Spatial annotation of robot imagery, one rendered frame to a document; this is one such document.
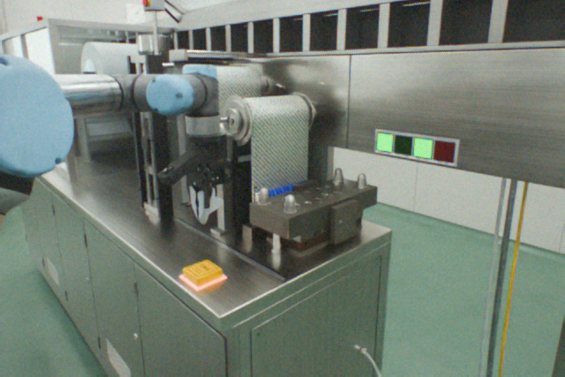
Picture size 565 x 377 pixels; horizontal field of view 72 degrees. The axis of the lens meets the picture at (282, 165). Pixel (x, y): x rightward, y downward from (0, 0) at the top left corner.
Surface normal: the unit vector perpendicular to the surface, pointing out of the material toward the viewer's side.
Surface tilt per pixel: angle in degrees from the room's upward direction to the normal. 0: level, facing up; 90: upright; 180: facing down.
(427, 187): 90
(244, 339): 90
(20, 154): 83
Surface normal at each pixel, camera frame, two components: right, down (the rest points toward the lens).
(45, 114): 0.98, -0.07
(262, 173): 0.68, 0.18
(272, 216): -0.73, 0.17
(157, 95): -0.26, 0.23
